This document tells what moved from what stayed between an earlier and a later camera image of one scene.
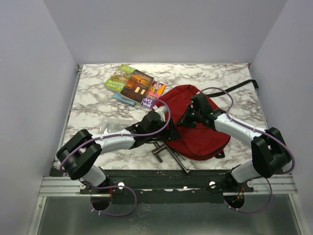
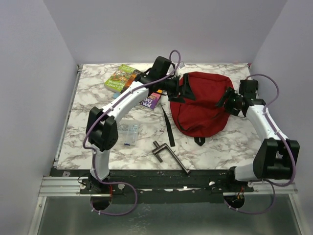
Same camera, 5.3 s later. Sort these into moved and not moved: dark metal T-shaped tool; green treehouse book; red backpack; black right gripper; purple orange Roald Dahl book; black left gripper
Moved: black left gripper; black right gripper; red backpack
Not moved: purple orange Roald Dahl book; dark metal T-shaped tool; green treehouse book
